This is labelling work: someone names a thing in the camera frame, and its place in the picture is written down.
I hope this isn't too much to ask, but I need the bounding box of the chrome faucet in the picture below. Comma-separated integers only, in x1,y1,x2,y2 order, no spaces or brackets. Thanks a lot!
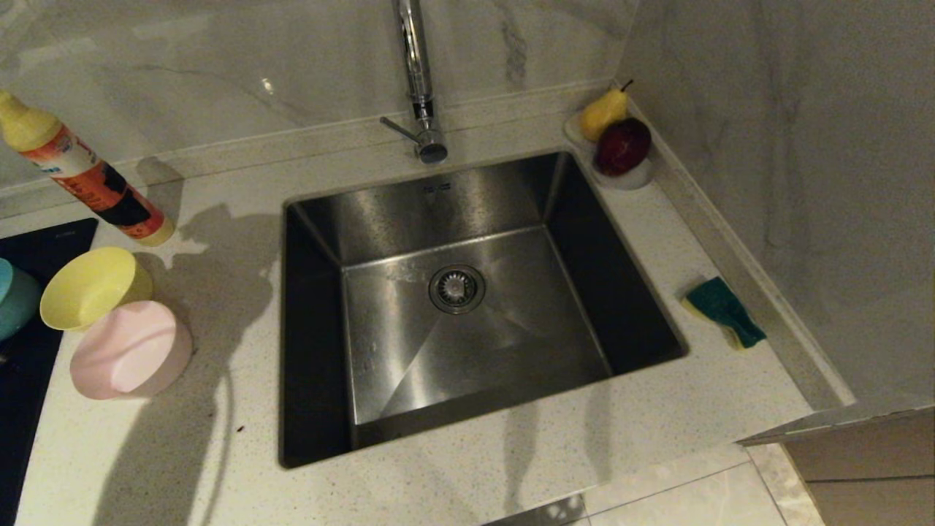
379,0,449,165

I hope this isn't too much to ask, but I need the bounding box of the green yellow sponge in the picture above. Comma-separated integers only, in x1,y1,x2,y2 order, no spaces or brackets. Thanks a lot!
682,276,768,351

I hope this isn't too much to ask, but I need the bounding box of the pink plastic bowl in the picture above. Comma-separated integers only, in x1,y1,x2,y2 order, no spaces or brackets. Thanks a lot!
70,300,195,401

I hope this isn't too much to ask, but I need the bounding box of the yellow plastic bowl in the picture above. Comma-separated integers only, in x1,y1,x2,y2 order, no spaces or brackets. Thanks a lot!
39,246,155,332

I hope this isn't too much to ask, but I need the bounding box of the orange detergent bottle yellow cap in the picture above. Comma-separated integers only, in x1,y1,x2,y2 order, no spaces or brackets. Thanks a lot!
0,89,177,247

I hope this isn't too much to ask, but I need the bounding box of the blue plastic bowl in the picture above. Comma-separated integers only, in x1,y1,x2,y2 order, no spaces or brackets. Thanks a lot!
0,257,42,342

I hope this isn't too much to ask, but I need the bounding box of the stainless steel sink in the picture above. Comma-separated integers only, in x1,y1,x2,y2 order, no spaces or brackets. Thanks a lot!
280,150,689,469

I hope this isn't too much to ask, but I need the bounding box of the round metal drain strainer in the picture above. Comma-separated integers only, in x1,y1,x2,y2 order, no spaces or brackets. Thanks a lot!
429,264,487,316

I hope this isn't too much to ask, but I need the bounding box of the small white dish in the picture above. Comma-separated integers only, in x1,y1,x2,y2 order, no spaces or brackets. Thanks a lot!
564,111,656,192

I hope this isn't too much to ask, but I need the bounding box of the dark red apple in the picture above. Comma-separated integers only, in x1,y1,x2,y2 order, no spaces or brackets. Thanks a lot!
595,118,653,178

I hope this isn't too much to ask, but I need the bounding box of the yellow pear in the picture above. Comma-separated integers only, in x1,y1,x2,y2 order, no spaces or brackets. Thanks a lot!
581,80,635,144

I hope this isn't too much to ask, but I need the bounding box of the black induction cooktop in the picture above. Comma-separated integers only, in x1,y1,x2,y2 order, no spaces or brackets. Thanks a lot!
0,217,100,526

